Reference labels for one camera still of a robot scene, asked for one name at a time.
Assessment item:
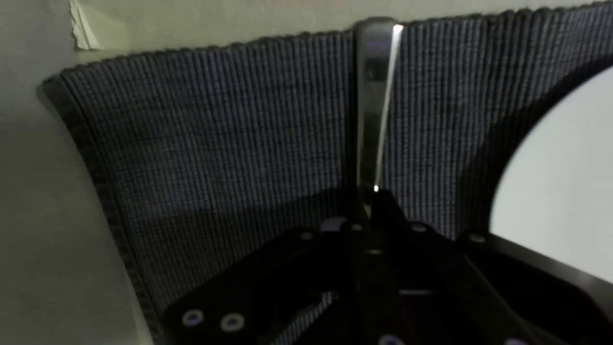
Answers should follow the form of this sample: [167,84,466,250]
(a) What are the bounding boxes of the white round plate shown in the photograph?
[487,62,613,283]

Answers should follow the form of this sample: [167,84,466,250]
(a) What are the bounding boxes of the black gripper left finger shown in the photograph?
[165,189,379,345]

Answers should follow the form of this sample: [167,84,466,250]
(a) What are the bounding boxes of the beige masking tape piece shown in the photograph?
[67,0,104,53]

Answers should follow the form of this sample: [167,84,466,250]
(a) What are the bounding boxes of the silver metal fork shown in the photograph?
[349,16,406,193]

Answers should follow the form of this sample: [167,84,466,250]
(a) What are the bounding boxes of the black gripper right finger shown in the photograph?
[376,189,613,345]

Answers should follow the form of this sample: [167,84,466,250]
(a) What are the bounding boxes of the dark woven placemat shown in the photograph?
[38,1,613,345]

